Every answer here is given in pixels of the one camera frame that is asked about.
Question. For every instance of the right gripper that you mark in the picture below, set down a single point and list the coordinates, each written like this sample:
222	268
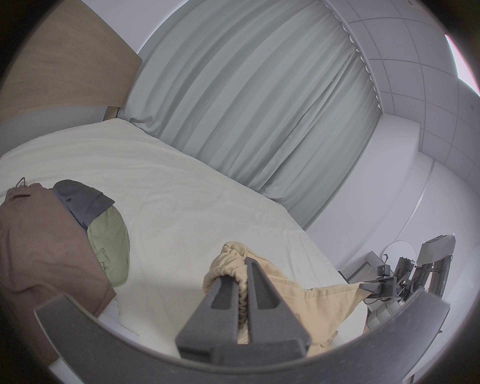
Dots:
388	287

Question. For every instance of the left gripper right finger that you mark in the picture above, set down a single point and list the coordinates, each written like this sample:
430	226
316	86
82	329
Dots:
270	322

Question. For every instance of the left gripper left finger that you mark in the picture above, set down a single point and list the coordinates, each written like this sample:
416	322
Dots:
210	322

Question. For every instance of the beige shorts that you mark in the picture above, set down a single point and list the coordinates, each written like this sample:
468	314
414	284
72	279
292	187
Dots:
322	303

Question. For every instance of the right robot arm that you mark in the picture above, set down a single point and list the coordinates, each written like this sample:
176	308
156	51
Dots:
435	249

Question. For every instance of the bed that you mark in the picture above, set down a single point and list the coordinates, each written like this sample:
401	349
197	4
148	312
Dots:
187	180

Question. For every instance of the white drawer unit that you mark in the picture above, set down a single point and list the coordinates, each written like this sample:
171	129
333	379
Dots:
382	315

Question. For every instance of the white desk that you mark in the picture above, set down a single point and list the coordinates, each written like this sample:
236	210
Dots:
356	273

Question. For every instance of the round white disc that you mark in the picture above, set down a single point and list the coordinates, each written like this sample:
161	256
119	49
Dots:
397	251

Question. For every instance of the white garment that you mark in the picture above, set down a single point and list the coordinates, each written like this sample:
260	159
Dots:
110	317

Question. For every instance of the green garment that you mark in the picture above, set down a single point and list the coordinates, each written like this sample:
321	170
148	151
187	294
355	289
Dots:
110	247

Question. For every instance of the grey-green curtain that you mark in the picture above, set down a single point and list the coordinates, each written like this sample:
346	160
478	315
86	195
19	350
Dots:
225	75
326	150

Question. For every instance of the dark grey garment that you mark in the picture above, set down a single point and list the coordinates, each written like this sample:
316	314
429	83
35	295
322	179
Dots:
80	202

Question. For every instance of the brown garment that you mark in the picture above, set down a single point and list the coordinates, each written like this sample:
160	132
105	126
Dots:
45	255

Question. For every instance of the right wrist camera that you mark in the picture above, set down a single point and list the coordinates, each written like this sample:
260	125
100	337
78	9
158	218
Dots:
382	270

